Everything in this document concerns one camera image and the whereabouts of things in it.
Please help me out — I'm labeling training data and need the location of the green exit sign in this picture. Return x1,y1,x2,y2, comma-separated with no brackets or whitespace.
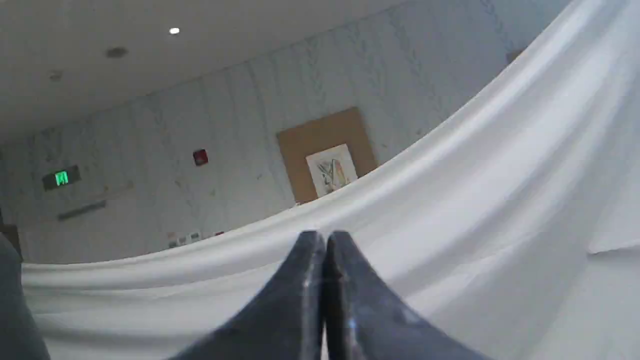
42,165,82,192

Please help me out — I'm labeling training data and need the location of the white backdrop cloth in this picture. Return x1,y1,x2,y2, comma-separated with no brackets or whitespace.
22,0,639,360

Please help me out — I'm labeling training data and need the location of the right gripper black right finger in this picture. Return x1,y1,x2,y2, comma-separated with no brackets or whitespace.
325,231,485,360

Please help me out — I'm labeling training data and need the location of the brown cork board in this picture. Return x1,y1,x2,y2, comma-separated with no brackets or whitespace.
276,107,379,204

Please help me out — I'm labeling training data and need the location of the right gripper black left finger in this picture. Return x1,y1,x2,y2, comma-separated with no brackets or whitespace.
174,231,326,360

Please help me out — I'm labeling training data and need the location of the white paper drawing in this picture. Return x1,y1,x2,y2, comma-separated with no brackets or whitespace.
306,143,359,198

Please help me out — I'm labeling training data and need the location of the red fire alarm box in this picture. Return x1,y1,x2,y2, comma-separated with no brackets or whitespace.
192,148,209,167

